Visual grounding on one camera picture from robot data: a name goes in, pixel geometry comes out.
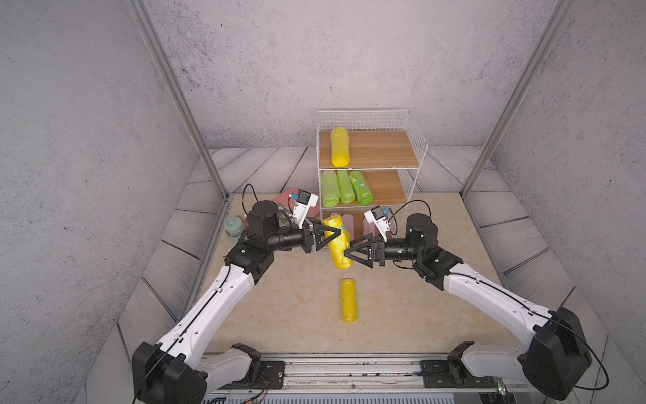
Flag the frame post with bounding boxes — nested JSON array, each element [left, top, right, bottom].
[[459, 0, 576, 201], [126, 0, 228, 200]]

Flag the right frame post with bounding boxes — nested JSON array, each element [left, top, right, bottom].
[[459, 0, 576, 201]]

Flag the pink bag roll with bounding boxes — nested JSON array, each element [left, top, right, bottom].
[[342, 214, 355, 240], [363, 218, 376, 236]]

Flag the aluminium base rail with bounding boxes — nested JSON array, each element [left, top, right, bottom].
[[130, 352, 576, 404]]

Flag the mint green jar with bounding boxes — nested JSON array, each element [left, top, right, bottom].
[[224, 215, 246, 244]]

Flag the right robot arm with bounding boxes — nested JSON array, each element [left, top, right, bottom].
[[344, 211, 597, 401]]

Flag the left frame post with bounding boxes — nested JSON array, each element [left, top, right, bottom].
[[126, 0, 228, 200]]

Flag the light green bag roll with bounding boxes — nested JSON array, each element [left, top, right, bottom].
[[321, 170, 341, 207]]

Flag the bright green bag roll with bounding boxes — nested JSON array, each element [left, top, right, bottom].
[[349, 170, 373, 205]]

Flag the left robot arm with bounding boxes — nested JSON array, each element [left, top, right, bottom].
[[132, 200, 342, 403]]

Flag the pink cutting board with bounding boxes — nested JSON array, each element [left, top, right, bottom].
[[274, 188, 320, 218]]

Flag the yellow bag roll labelled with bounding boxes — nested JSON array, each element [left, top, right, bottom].
[[322, 215, 353, 269]]

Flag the white wire wooden shelf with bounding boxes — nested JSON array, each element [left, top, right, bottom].
[[316, 109, 428, 237]]

